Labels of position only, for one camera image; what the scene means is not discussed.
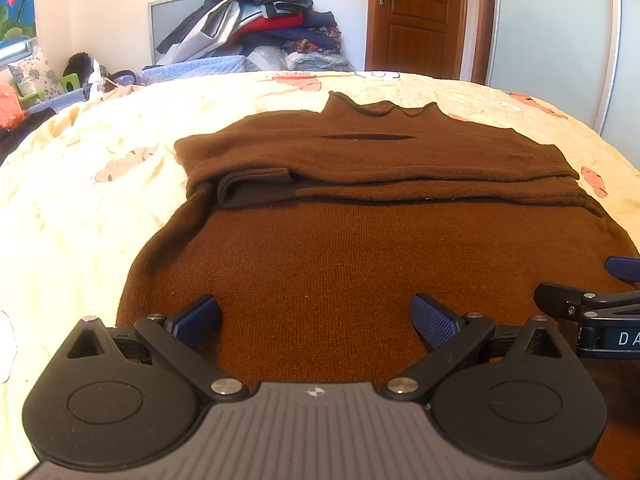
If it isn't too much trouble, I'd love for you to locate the pile of clothes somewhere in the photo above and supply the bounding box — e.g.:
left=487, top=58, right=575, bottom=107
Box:
left=155, top=0, right=357, bottom=74

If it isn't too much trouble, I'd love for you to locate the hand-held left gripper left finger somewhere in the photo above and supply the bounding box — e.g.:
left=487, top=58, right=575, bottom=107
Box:
left=65, top=294, right=249, bottom=402

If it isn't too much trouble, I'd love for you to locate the frosted sliding wardrobe door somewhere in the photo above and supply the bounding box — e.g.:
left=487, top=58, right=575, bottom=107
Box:
left=484, top=0, right=640, bottom=147

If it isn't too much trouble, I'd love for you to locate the brown wooden door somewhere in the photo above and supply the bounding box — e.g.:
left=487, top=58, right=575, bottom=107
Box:
left=365, top=0, right=497, bottom=84

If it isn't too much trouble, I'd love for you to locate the green plastic stool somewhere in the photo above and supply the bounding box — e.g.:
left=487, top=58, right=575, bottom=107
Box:
left=17, top=72, right=84, bottom=106

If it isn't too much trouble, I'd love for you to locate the lotus print window blind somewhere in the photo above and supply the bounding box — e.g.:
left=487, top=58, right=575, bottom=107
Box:
left=0, top=0, right=37, bottom=43

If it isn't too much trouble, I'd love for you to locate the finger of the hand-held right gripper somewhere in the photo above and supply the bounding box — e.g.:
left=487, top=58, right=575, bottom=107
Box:
left=604, top=255, right=640, bottom=284
left=533, top=282, right=640, bottom=319

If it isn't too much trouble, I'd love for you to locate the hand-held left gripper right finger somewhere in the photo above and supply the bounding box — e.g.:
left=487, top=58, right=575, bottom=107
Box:
left=381, top=294, right=568, bottom=403

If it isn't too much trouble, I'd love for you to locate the window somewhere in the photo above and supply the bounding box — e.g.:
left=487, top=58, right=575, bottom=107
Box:
left=0, top=35, right=37, bottom=64

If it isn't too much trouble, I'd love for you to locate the white crumpled cloth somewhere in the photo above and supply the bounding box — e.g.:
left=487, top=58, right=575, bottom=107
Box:
left=87, top=59, right=119, bottom=99

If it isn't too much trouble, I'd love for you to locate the blue quilted blanket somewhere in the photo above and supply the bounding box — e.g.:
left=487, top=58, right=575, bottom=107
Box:
left=25, top=56, right=252, bottom=112

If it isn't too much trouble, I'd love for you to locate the dark cloth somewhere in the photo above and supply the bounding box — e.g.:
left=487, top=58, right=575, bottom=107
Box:
left=0, top=107, right=57, bottom=167

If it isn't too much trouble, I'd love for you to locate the orange cloth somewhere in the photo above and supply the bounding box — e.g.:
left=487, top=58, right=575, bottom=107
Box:
left=0, top=84, right=29, bottom=129

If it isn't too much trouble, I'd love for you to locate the brown knit sweater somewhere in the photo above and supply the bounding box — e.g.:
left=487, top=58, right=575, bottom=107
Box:
left=116, top=91, right=640, bottom=480

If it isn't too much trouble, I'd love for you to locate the grey floral pillow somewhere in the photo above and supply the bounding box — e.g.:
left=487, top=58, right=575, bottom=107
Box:
left=7, top=50, right=67, bottom=99

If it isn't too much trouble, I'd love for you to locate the grey framed panel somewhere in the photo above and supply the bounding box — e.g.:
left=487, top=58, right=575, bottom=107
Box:
left=147, top=0, right=212, bottom=67

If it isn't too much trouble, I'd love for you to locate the yellow floral quilt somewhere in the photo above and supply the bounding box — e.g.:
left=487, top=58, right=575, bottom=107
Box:
left=0, top=70, right=640, bottom=480

